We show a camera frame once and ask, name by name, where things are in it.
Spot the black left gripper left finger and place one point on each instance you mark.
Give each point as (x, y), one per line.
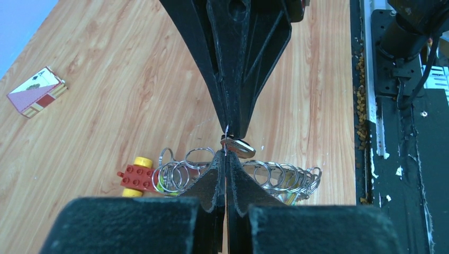
(189, 223)

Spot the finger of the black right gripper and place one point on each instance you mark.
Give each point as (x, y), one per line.
(191, 19)
(248, 38)

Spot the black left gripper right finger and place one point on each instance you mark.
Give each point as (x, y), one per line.
(259, 223)

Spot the key with black tag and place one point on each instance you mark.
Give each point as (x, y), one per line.
(242, 149)

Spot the green key tag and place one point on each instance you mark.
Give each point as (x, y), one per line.
(289, 198)

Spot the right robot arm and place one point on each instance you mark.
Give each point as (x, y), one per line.
(414, 23)

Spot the red toy brick car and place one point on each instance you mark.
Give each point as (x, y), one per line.
(138, 178)

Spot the red patterned card box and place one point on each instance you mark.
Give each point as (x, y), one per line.
(36, 93)

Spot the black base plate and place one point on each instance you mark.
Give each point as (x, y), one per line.
(401, 129)

